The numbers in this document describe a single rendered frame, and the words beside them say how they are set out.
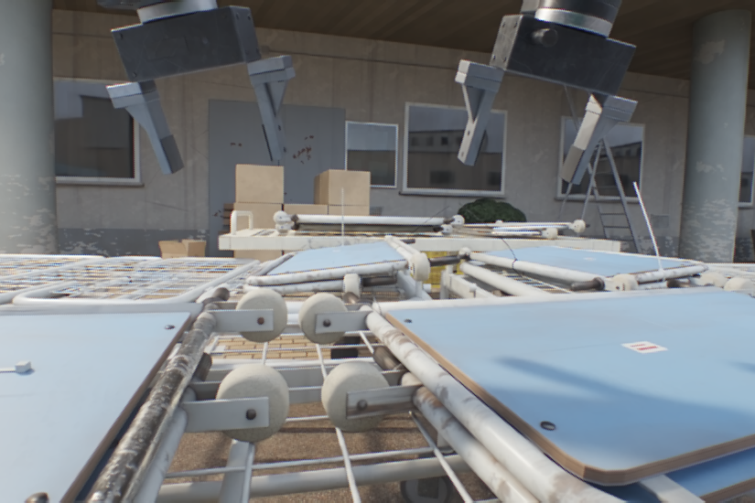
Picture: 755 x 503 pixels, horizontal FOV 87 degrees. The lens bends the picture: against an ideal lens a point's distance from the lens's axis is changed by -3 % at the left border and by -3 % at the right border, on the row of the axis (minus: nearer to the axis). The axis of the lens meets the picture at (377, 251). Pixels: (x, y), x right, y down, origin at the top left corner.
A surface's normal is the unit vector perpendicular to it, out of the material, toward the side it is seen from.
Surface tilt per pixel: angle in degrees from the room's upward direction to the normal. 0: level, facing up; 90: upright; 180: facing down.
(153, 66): 114
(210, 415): 93
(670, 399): 3
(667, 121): 90
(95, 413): 4
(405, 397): 92
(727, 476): 1
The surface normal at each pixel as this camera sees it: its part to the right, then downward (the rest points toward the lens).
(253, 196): 0.36, 0.09
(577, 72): 0.11, 0.48
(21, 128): 0.79, 0.07
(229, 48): -0.10, 0.47
